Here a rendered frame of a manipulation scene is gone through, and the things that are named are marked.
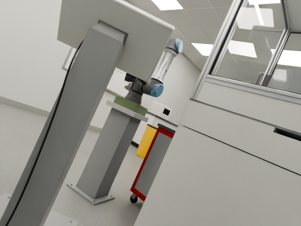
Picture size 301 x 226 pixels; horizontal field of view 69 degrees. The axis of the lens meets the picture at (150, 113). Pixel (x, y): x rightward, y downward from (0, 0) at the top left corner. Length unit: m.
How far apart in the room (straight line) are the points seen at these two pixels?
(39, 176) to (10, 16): 3.41
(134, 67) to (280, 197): 0.85
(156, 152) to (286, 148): 1.23
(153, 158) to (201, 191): 1.01
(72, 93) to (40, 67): 3.38
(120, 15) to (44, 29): 3.34
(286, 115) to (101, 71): 0.78
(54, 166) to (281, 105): 0.98
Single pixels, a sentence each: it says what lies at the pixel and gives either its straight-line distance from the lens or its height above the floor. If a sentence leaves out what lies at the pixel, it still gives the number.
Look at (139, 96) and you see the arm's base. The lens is 1.83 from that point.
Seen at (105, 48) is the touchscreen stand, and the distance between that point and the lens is 1.02.
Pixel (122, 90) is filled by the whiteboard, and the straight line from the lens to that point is 5.22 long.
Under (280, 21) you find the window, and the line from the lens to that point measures 1.24.
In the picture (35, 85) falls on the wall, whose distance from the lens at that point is 4.40.
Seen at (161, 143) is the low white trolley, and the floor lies 0.60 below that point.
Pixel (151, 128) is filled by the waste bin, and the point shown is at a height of 0.59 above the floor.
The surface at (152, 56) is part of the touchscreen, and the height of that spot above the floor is 1.04.
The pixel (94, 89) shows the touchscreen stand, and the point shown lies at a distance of 1.00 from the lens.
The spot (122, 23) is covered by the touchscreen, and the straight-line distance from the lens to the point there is 1.10.
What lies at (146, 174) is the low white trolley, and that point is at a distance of 2.04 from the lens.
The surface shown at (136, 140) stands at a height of 0.17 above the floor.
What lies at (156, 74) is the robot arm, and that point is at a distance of 1.81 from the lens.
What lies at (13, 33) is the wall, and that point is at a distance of 4.25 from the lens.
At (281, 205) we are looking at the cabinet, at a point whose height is 0.67.
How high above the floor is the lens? 0.76
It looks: 1 degrees up
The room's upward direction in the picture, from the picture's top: 24 degrees clockwise
